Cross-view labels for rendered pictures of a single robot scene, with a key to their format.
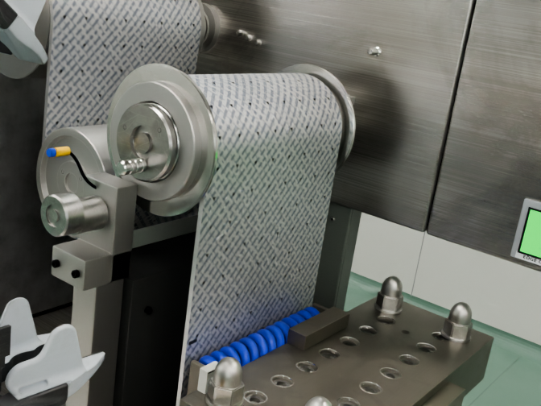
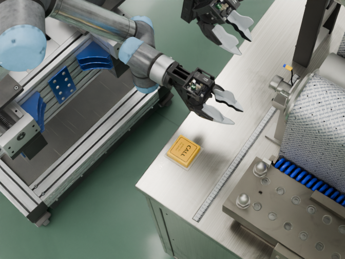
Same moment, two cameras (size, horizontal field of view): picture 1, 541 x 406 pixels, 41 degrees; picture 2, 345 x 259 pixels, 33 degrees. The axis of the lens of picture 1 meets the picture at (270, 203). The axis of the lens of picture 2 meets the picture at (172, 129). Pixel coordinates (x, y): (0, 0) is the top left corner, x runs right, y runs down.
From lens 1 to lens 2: 127 cm
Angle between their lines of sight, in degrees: 78
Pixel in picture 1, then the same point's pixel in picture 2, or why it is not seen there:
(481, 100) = not seen: outside the picture
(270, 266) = (327, 169)
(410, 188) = not seen: outside the picture
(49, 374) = (212, 112)
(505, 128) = not seen: outside the picture
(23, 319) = (230, 96)
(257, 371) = (284, 180)
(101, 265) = (279, 106)
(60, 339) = (214, 110)
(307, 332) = (314, 197)
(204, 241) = (286, 134)
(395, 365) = (312, 239)
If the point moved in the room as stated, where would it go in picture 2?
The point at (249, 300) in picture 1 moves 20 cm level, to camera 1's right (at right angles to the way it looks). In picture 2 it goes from (313, 167) to (320, 247)
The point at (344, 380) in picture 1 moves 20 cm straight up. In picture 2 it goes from (289, 215) to (301, 190)
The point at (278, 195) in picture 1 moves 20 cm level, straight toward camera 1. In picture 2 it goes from (332, 155) to (244, 155)
